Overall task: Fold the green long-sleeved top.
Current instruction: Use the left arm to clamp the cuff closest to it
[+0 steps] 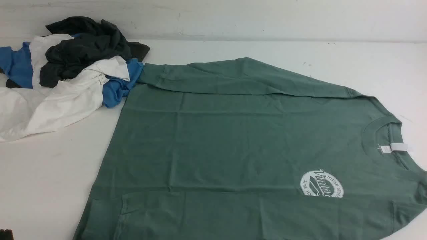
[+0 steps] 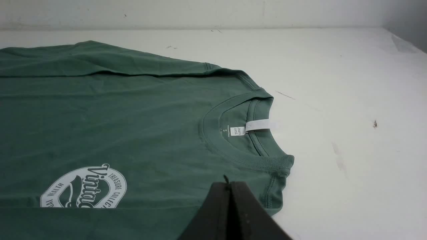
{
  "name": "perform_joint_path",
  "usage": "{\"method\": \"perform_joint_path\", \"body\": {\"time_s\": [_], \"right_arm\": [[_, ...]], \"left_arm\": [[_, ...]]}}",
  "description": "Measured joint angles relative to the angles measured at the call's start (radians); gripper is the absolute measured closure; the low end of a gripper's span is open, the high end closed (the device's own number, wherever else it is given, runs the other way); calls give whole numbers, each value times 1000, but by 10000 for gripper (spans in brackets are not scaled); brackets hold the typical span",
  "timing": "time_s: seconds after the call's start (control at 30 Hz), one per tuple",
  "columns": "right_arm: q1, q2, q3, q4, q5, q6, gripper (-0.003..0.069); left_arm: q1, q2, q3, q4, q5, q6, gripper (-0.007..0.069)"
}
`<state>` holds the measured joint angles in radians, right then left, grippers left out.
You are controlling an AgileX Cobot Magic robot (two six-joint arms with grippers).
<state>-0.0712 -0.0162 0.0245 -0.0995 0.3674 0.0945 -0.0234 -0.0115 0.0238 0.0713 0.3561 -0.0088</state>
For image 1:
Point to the green long-sleeved shirt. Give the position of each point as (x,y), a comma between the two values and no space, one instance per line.
(243,150)

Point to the dark grey shirt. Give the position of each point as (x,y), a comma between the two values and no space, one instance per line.
(72,45)

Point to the white shirt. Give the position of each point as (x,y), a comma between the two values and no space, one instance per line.
(26,111)

